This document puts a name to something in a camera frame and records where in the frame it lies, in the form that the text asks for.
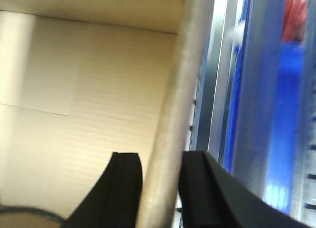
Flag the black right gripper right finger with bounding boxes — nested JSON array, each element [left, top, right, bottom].
[[178, 151, 307, 228]]

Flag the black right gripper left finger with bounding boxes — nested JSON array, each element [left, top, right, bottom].
[[64, 152, 143, 228]]

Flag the brown cardboard box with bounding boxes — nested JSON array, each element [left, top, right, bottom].
[[0, 0, 218, 228]]

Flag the blue bin behind shelf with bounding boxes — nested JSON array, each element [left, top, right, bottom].
[[222, 0, 308, 214]]

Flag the aluminium shelf upright post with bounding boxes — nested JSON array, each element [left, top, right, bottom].
[[189, 0, 244, 159]]

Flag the black cable loop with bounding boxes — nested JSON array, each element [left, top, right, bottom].
[[0, 206, 65, 225]]

